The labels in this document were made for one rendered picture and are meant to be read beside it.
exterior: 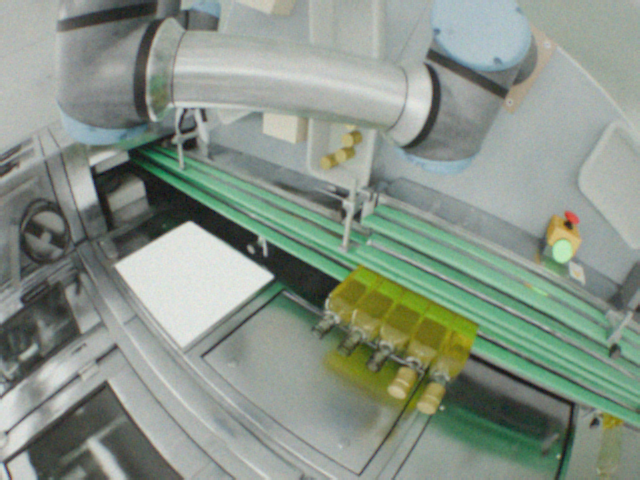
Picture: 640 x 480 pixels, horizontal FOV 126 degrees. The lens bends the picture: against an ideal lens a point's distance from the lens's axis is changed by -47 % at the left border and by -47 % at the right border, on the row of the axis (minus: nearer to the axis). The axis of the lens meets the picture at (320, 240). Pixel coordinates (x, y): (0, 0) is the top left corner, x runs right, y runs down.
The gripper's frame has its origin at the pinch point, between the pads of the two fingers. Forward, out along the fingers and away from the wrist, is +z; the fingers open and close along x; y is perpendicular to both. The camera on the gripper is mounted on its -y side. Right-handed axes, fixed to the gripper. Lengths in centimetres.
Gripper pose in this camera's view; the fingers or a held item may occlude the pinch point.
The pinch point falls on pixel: (190, 137)
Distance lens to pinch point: 80.1
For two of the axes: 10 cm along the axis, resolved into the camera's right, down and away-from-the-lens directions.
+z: -1.6, 7.8, 6.1
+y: 6.1, -4.1, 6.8
